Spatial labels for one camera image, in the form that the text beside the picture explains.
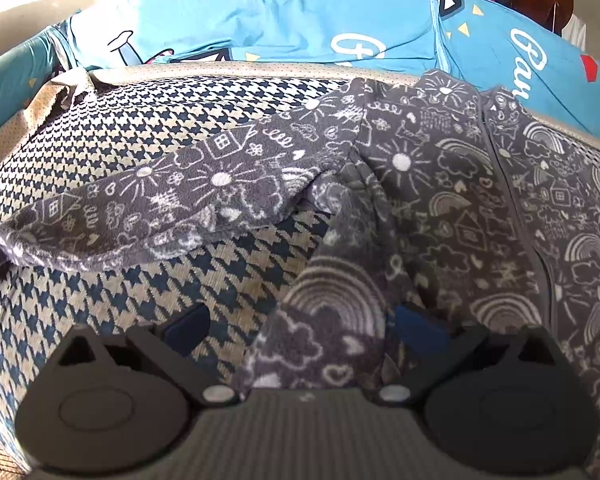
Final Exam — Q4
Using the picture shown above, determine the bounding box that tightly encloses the grey patterned fleece garment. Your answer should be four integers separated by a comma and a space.
0, 72, 600, 479

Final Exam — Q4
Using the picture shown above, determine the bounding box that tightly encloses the houndstooth sofa cushion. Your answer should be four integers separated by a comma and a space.
0, 58, 600, 470

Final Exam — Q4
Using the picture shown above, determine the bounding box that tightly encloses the blue cartoon print pillow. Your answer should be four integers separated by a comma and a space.
0, 0, 600, 149

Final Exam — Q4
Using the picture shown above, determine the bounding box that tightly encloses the white tablecloth table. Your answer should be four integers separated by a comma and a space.
562, 14, 588, 52

